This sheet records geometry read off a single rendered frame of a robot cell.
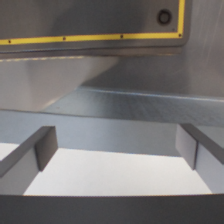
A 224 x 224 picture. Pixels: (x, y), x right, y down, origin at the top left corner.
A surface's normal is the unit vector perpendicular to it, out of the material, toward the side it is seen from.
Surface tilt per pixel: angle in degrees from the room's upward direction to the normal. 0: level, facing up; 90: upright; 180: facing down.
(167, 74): 0
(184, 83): 0
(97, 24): 0
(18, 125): 67
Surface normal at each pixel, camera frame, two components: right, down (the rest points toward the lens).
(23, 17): -0.02, 0.28
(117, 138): 0.06, -0.78
